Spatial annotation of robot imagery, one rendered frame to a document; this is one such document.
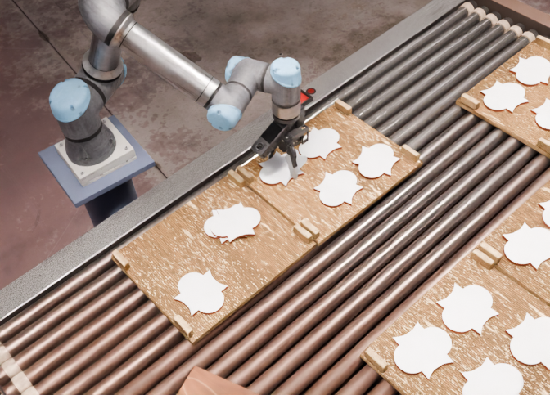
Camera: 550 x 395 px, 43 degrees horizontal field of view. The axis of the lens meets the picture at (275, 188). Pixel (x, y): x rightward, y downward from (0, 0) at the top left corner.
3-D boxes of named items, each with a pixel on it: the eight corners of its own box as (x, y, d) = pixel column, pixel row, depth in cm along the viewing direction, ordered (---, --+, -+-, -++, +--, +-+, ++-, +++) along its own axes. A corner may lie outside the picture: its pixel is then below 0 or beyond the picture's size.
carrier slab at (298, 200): (233, 175, 199) (233, 171, 198) (335, 106, 216) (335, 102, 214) (318, 246, 181) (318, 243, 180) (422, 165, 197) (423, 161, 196)
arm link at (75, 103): (53, 135, 202) (36, 101, 192) (78, 104, 210) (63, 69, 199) (87, 144, 199) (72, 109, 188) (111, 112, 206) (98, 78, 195)
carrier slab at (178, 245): (111, 259, 182) (110, 255, 181) (231, 176, 199) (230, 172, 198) (193, 346, 165) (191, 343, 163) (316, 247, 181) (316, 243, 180)
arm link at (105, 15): (63, -6, 155) (242, 121, 164) (89, -34, 161) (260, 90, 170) (53, 24, 164) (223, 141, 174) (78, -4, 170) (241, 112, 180)
